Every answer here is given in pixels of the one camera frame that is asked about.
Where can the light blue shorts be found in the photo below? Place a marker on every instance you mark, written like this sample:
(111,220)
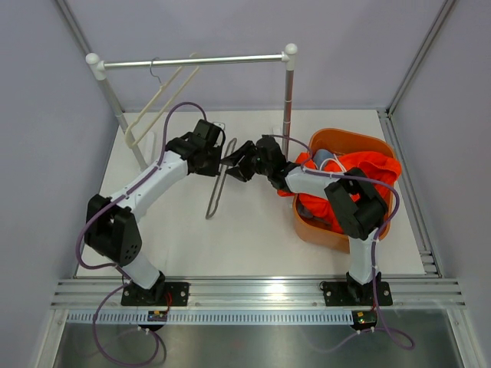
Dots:
(312,207)

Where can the white slotted cable duct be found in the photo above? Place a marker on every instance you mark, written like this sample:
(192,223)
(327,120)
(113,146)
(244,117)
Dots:
(215,317)

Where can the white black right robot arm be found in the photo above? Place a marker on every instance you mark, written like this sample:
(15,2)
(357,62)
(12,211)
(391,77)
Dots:
(363,275)

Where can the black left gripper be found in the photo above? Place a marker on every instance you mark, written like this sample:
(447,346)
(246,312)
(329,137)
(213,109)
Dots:
(214,170)

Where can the grey hanger with metal hook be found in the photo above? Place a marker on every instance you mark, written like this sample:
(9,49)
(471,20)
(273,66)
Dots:
(219,183)

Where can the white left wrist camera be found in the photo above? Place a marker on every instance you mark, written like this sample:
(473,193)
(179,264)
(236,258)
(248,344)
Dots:
(218,127)

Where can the silver clothes rack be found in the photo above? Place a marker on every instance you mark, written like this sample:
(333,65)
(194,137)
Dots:
(100,68)

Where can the orange shorts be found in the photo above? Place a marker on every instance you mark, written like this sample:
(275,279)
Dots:
(357,196)

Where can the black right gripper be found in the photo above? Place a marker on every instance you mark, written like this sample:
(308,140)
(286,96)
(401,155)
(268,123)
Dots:
(235,157)

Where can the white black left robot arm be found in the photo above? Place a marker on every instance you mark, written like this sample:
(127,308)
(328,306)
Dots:
(112,222)

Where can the orange plastic basket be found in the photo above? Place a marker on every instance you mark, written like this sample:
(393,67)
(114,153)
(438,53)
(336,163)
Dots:
(339,142)

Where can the aluminium mounting rail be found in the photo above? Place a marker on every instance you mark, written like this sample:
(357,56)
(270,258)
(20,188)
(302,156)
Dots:
(262,293)

